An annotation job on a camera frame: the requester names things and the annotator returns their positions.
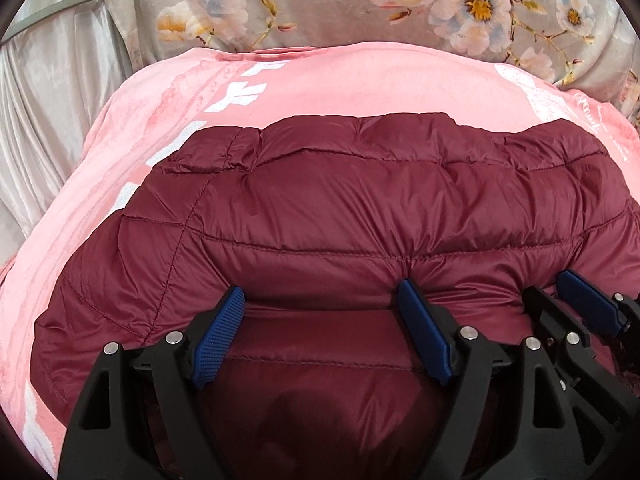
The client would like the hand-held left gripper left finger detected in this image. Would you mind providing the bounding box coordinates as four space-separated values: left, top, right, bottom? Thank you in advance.
57 285 247 480

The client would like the grey floral cloth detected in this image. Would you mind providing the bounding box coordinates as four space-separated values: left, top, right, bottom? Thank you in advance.
102 0 640 126

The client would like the pink printed fleece blanket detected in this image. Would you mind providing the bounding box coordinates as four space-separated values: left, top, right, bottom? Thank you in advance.
0 42 640 480

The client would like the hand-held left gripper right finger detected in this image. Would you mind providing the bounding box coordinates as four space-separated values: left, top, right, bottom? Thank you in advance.
397 279 601 480

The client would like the silver satin curtain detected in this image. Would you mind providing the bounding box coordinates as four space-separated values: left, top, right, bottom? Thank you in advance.
0 0 136 266

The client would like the grey curtain strap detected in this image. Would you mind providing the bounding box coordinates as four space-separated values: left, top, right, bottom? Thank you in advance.
2 0 106 41

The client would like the maroon quilted puffer jacket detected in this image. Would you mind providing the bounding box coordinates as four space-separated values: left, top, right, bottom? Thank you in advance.
30 111 640 480

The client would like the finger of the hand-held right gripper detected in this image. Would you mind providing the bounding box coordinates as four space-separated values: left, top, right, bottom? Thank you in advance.
522 285 640 480
556 269 640 337

